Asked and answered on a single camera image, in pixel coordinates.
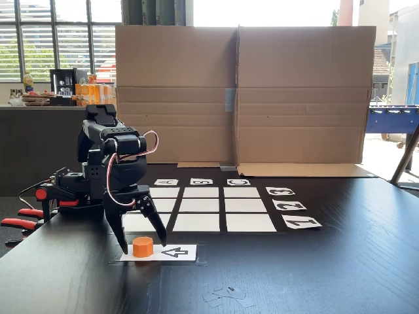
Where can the orange round token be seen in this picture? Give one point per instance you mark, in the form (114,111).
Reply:
(143,248)

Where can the white nine-square grid sheet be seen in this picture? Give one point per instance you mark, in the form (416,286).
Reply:
(199,209)

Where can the paper sheet letter A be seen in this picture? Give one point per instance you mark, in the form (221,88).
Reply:
(166,182)

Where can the white arrow paper sheet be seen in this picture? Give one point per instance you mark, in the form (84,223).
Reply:
(176,252)

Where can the paper sheet letter B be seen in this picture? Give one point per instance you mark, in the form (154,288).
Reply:
(201,181)

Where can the red black clamp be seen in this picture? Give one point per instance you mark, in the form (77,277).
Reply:
(19,224)
(49,196)

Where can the orange juice carton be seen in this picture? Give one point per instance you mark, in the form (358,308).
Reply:
(104,94)
(85,95)

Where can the brown cardboard box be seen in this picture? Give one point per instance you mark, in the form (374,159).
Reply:
(176,98)
(304,98)

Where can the paper sheet letter C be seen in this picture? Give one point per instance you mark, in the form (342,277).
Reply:
(238,182)

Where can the dark counter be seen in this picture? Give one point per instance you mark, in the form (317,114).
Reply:
(36,147)

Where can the small black fridge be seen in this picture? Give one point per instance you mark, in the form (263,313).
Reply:
(63,86)

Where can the wooden food tray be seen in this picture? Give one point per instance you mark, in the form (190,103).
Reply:
(36,98)

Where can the paper sheet number 3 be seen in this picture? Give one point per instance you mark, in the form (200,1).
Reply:
(280,191)

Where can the yellow bottle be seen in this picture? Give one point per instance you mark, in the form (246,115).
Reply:
(28,83)

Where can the paper sheet number 2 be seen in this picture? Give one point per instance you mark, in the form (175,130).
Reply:
(289,205)

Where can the paper sheet number 1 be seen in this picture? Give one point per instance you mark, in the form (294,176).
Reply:
(301,222)

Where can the grey metal table leg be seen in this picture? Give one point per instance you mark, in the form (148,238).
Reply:
(404,160)

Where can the blue foosball table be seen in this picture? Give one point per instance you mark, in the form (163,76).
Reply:
(393,119)

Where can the grey duct tape strip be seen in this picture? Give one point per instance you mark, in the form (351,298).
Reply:
(228,168)
(229,99)

